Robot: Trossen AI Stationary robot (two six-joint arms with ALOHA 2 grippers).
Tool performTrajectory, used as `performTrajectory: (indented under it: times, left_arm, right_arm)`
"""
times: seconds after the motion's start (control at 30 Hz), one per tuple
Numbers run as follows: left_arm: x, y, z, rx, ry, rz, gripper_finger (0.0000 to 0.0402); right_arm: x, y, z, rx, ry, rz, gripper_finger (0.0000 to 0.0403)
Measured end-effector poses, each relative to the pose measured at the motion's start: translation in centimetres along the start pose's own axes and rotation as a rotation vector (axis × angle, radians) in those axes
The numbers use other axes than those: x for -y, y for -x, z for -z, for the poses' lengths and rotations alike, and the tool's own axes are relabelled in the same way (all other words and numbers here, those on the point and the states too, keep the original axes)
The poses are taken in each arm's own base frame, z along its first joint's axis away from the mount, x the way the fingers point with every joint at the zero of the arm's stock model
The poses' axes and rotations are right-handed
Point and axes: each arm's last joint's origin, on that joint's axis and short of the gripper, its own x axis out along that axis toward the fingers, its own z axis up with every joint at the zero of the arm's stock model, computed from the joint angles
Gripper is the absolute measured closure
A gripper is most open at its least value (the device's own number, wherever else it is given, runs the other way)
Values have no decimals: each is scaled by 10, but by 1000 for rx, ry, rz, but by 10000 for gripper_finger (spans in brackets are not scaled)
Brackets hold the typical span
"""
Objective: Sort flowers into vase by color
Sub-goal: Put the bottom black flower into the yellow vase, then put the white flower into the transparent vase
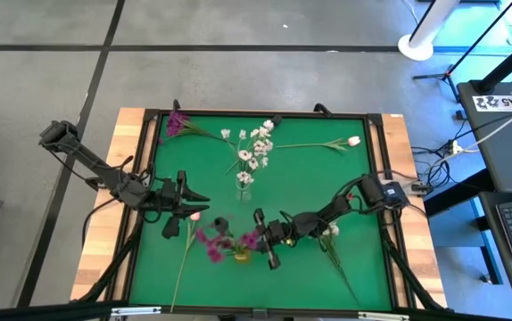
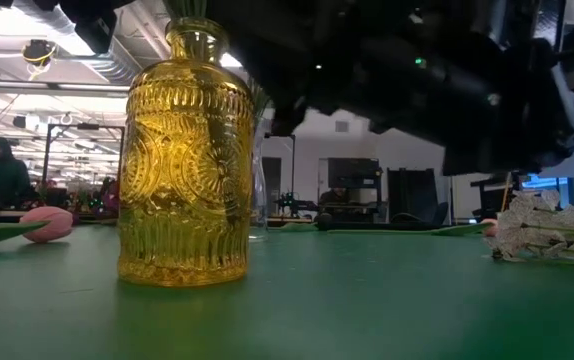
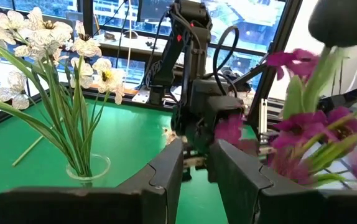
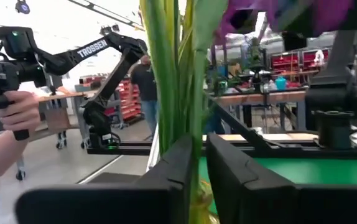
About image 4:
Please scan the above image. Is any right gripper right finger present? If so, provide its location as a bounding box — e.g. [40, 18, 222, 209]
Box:
[206, 133, 357, 224]

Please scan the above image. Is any green table mat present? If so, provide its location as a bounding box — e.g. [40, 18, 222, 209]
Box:
[197, 155, 357, 216]

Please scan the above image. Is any purple flower bunch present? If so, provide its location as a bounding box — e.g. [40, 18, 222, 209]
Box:
[139, 0, 356, 218]

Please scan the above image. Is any person's hand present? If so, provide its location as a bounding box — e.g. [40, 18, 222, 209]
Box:
[0, 90, 42, 133]

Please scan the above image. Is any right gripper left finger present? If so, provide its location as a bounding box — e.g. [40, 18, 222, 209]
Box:
[14, 133, 195, 224]

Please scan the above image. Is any red bin shelf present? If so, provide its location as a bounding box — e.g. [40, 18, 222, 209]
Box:
[116, 78, 144, 122]
[270, 49, 330, 76]

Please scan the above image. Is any teal cup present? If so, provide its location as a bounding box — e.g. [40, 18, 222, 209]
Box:
[274, 76, 288, 91]

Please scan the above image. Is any wooden workbench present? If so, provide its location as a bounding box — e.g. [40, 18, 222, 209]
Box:
[212, 88, 308, 132]

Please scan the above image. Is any yellow embossed glass vase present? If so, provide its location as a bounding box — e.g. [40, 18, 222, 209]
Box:
[190, 179, 221, 224]

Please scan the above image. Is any wooden cart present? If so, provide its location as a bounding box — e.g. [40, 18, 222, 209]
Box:
[37, 90, 97, 151]

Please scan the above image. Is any person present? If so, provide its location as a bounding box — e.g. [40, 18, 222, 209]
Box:
[130, 54, 160, 140]

